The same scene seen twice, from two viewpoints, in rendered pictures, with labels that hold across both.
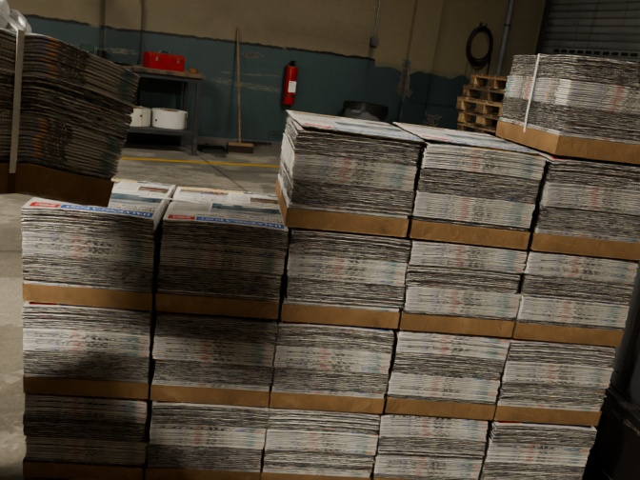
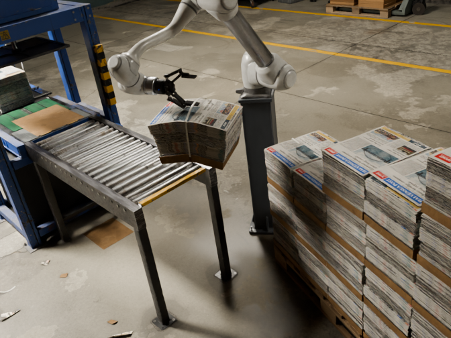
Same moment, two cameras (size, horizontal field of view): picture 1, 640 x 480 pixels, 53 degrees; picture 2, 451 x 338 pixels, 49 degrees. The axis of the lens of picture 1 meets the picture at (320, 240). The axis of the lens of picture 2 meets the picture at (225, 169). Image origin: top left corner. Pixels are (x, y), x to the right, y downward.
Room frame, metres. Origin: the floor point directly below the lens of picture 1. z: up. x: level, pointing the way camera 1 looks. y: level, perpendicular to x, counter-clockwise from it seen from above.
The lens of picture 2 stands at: (0.55, -1.69, 2.13)
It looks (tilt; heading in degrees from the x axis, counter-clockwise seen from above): 30 degrees down; 77
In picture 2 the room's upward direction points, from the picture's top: 8 degrees counter-clockwise
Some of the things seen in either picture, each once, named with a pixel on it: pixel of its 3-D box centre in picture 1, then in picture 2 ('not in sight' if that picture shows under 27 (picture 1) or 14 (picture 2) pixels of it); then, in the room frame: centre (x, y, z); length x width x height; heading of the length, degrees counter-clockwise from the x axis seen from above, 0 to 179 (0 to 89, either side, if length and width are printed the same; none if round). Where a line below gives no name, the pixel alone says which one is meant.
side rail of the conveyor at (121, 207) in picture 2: not in sight; (76, 179); (0.28, 1.01, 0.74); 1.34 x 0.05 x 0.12; 116
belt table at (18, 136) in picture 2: not in sight; (41, 123); (0.06, 2.04, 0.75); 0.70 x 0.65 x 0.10; 116
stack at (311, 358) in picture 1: (268, 357); (356, 248); (1.60, 0.10, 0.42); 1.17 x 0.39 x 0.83; 98
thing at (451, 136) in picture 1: (458, 136); (431, 174); (1.68, -0.32, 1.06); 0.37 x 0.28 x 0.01; 7
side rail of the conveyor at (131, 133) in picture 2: not in sight; (145, 145); (0.73, 1.24, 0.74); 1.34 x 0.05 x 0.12; 116
